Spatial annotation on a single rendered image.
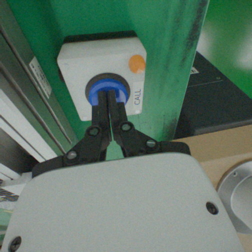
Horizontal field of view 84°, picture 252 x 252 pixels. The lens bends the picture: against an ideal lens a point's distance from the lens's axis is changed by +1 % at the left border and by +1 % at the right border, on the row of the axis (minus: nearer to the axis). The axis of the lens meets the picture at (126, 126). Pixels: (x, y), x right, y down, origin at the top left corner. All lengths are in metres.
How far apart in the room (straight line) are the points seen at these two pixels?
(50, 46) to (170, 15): 0.14
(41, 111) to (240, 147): 0.40
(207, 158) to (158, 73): 0.23
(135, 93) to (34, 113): 0.11
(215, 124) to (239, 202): 0.18
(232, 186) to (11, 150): 0.43
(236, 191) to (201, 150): 0.11
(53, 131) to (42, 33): 0.11
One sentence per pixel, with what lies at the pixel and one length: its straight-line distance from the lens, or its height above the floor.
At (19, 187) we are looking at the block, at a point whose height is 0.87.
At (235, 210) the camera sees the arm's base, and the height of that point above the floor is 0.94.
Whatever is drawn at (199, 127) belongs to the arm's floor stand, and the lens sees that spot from 0.39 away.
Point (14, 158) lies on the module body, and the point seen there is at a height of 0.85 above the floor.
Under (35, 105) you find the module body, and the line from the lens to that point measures 0.18.
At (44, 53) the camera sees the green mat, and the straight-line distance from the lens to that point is 0.21.
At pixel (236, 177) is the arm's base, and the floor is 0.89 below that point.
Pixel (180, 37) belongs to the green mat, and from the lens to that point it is 0.22.
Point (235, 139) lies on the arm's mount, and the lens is 0.43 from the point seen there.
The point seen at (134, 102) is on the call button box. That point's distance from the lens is 0.17.
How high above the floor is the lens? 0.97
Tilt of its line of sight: 40 degrees down
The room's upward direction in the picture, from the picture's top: 169 degrees clockwise
